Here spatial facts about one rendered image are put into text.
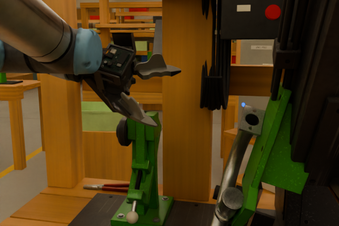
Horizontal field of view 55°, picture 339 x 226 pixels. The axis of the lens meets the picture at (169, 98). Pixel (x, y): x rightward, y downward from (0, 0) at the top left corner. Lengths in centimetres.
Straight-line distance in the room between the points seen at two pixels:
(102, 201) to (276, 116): 60
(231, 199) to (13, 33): 41
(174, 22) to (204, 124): 30
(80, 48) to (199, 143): 52
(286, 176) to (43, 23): 43
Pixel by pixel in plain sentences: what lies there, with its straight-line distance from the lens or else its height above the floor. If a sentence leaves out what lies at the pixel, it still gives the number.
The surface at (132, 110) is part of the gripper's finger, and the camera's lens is 61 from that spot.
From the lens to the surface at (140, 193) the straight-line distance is 79.
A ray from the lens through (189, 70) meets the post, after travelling 90.
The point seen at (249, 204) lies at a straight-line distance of 55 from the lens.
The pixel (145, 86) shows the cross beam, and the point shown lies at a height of 121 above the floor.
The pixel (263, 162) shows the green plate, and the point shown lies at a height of 115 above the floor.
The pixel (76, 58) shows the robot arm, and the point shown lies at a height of 132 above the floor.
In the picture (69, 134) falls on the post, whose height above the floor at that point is 106.
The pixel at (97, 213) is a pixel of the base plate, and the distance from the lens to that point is 92.
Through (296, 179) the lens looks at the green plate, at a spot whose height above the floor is 112.
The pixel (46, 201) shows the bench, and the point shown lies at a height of 88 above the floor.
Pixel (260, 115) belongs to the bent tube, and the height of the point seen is 121.
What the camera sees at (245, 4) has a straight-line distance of 79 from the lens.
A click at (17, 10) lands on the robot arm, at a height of 138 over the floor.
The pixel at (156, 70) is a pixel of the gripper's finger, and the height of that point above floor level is 129.
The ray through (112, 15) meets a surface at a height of 214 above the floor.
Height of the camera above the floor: 134
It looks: 10 degrees down
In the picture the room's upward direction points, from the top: straight up
